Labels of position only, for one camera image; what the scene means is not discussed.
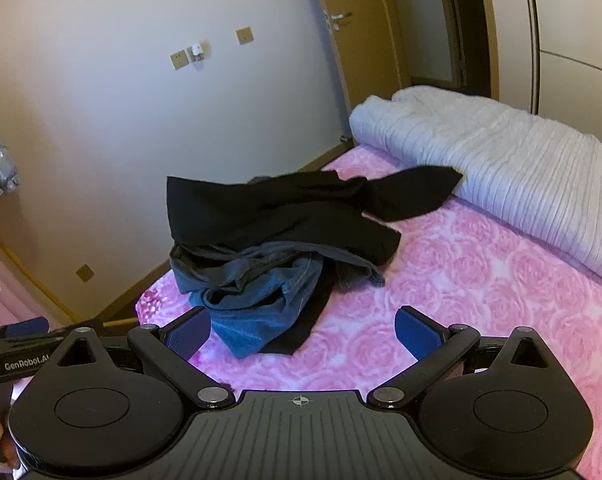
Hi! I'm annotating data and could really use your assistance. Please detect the cream wardrobe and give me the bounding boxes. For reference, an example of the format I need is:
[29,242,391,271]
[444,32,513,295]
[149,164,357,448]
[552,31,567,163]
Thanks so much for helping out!
[488,0,602,158]

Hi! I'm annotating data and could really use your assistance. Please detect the black pants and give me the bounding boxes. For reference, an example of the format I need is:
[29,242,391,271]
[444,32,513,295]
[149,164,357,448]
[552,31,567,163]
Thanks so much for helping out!
[166,165,464,271]

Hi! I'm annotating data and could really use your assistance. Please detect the wooden door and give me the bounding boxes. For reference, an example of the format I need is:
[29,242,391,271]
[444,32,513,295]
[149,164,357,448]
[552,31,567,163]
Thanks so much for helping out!
[307,0,418,111]

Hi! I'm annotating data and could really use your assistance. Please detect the metal door handle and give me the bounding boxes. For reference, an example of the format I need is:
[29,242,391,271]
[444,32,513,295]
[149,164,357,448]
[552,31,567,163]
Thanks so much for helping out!
[325,10,355,32]

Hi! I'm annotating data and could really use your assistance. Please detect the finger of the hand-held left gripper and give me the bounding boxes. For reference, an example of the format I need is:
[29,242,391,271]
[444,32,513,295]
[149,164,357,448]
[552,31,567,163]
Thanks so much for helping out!
[0,316,50,342]

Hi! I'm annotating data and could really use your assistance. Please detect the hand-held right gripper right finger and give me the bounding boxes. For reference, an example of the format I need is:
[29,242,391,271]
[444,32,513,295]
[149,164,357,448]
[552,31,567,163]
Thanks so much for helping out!
[368,306,562,408]

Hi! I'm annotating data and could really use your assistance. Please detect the white striped quilt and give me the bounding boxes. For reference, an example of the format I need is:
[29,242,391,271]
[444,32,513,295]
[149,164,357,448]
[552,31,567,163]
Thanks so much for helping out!
[348,85,602,291]

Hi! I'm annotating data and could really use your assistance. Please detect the pink rose blanket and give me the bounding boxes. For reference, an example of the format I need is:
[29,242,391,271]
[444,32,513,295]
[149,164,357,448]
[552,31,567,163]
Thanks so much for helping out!
[134,142,602,480]

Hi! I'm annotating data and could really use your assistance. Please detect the pink glossy panel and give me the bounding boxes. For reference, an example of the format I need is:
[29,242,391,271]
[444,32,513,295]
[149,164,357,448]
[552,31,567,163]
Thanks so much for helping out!
[0,225,78,332]

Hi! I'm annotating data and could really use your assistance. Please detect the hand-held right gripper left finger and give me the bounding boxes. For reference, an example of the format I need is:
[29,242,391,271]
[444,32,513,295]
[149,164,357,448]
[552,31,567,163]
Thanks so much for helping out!
[45,306,237,408]

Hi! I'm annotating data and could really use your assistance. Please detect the blue denim jeans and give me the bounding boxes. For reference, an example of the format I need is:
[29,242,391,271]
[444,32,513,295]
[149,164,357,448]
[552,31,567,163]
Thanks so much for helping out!
[170,240,387,307]

